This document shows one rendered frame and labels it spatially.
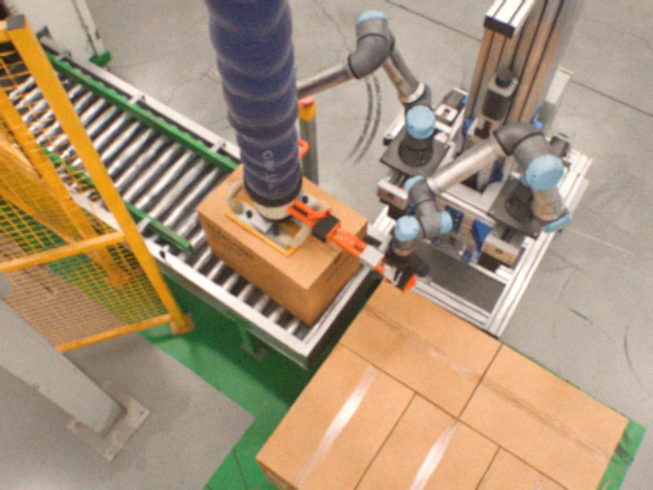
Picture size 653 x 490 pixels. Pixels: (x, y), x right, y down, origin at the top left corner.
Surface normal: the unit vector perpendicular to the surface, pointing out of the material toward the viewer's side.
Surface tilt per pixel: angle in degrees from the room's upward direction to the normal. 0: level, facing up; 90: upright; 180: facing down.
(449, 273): 0
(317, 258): 0
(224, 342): 0
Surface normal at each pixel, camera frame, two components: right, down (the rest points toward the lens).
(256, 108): 0.07, 0.71
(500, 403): 0.00, -0.48
